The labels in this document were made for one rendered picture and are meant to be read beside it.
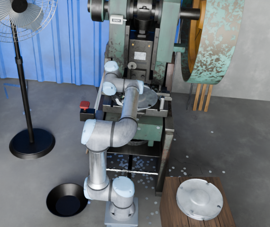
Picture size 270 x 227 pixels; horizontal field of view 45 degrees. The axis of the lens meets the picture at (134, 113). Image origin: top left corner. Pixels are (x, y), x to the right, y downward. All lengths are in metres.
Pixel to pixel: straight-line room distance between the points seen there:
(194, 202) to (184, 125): 1.29
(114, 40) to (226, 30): 0.67
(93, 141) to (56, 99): 2.08
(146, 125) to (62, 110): 1.35
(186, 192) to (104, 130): 0.90
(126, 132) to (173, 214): 0.80
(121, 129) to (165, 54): 0.73
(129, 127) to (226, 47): 0.65
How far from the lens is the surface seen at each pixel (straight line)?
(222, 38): 1.71
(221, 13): 1.68
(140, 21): 2.01
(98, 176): 1.67
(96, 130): 1.45
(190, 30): 2.35
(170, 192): 2.19
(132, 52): 2.07
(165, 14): 1.92
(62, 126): 3.16
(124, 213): 1.86
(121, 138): 1.44
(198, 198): 2.14
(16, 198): 2.64
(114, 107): 2.23
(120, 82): 1.77
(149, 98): 2.19
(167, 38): 1.98
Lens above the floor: 2.03
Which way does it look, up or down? 38 degrees down
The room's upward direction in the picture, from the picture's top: 5 degrees clockwise
